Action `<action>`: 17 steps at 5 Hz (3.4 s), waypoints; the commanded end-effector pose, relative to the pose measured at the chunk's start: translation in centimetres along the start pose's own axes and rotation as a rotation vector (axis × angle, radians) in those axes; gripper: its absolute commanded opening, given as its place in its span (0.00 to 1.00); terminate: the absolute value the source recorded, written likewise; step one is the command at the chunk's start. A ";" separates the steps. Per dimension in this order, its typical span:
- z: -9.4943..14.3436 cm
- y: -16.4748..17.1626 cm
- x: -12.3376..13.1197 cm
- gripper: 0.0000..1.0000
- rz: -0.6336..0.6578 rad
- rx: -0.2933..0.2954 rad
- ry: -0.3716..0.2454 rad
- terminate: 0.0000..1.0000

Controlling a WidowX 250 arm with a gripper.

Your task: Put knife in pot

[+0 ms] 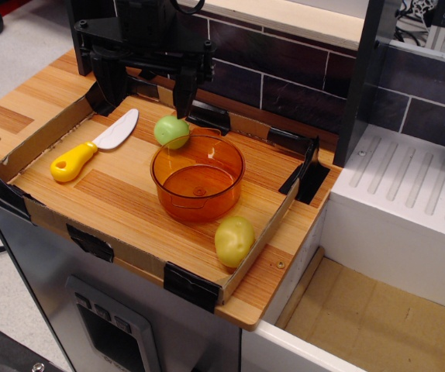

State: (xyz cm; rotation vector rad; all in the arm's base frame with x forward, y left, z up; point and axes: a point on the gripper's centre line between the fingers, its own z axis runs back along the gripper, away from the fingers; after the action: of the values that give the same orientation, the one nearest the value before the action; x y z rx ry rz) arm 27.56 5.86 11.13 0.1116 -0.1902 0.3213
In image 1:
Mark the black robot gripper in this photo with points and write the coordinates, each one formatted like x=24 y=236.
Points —
x=146 y=35

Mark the yellow handled white toy knife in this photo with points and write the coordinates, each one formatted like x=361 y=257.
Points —
x=68 y=165

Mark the orange transparent plastic pot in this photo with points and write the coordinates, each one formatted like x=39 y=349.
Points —
x=198 y=177

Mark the cardboard fence with black tape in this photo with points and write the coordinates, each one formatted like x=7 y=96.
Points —
x=115 y=198

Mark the green toy apple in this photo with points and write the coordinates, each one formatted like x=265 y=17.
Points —
x=171 y=132

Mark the yellow toy potato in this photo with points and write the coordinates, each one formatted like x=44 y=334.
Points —
x=233 y=239

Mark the grey toy oven front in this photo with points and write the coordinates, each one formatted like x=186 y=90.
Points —
x=105 y=318

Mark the white toy sink drainboard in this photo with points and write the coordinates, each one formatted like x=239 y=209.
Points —
x=385 y=217

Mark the dark grey vertical post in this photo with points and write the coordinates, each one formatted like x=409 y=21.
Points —
x=377 y=33

